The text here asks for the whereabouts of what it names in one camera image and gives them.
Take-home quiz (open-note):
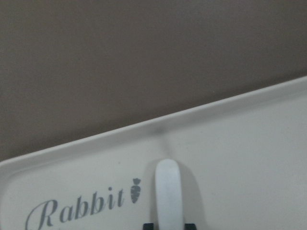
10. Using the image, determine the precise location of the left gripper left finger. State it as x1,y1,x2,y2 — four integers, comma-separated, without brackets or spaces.
143,223,154,230

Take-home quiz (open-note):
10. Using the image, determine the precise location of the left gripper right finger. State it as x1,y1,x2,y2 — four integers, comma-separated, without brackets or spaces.
184,223,197,230

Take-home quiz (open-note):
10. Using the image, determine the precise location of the white ceramic spoon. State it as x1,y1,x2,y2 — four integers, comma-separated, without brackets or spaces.
155,159,184,230

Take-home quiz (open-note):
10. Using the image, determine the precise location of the white rabbit tray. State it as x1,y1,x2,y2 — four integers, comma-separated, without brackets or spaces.
0,77,307,230

